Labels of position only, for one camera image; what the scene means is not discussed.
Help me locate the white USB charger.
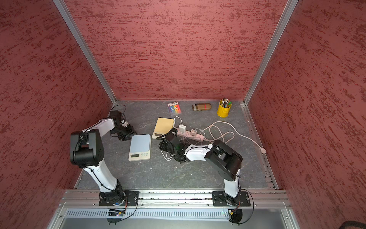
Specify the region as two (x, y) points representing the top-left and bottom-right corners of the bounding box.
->
(179, 124), (186, 133)

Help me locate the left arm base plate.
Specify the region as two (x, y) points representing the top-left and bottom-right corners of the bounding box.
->
(99, 190), (140, 208)

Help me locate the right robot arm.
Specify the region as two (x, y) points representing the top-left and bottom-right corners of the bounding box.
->
(156, 128), (243, 206)

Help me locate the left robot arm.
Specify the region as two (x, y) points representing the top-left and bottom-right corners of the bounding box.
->
(70, 110), (136, 206)

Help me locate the pink USB charger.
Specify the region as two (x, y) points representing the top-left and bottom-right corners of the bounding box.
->
(190, 129), (197, 136)

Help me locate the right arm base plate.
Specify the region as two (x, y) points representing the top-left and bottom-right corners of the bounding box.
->
(212, 191), (251, 207)

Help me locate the corner aluminium post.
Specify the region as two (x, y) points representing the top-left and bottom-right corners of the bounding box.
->
(53, 0), (117, 104)
(244, 0), (298, 106)

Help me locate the right corner aluminium post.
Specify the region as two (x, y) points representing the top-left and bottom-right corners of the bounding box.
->
(244, 0), (298, 106)

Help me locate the pink power strip cord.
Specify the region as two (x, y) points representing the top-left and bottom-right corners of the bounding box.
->
(201, 121), (267, 154)

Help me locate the colourful sticky flags pack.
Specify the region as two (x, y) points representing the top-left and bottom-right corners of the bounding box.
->
(167, 101), (182, 115)

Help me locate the left corner aluminium post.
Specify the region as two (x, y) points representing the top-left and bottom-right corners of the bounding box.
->
(53, 0), (117, 104)

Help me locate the yellow pen cup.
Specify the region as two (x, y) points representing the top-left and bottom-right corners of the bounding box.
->
(217, 98), (232, 118)

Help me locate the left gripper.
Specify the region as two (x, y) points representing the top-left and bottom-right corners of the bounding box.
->
(110, 124), (137, 140)

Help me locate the yellow kitchen scale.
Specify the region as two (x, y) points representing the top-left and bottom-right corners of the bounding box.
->
(152, 117), (174, 139)

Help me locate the brown striped glasses case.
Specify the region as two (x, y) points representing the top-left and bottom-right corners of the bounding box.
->
(192, 103), (212, 111)

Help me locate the lavender kitchen scale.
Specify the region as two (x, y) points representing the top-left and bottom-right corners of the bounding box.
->
(129, 134), (152, 161)

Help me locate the pink power strip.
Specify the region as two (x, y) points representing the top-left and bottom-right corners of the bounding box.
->
(177, 130), (205, 142)

